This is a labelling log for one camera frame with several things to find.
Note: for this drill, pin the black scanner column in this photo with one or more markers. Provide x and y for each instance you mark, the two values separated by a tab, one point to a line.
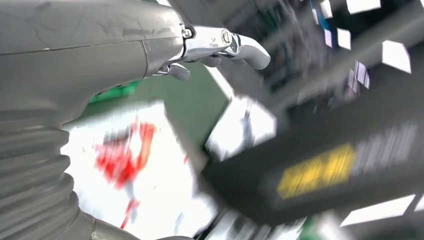
314	172

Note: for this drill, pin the white flat parcel bag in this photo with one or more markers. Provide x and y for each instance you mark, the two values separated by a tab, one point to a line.
228	132

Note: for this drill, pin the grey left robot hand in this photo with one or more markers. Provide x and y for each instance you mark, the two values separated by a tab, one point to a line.
66	49

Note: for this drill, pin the green table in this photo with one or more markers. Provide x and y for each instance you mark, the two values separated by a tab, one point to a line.
192	109

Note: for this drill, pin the grey parcel bag red print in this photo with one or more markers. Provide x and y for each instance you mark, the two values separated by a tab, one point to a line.
159	185

